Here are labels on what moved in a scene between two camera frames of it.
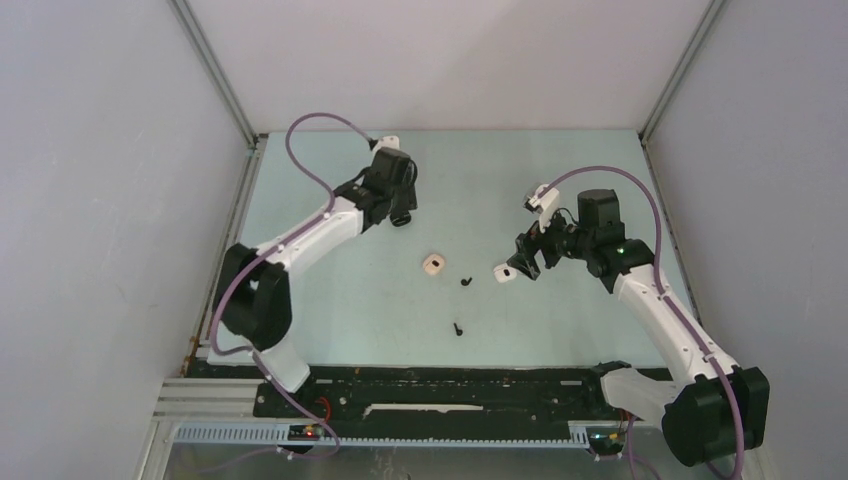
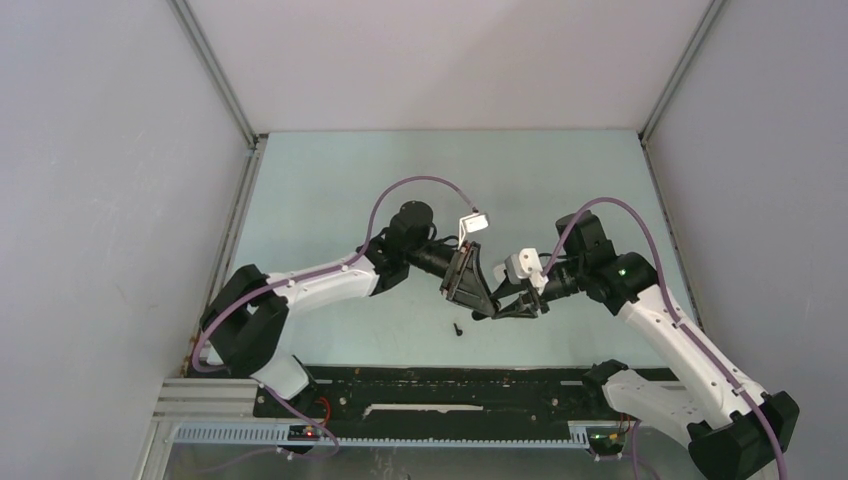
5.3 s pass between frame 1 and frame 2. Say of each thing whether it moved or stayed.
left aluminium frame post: stayed
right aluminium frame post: stayed
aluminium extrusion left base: stayed
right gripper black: moved
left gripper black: moved
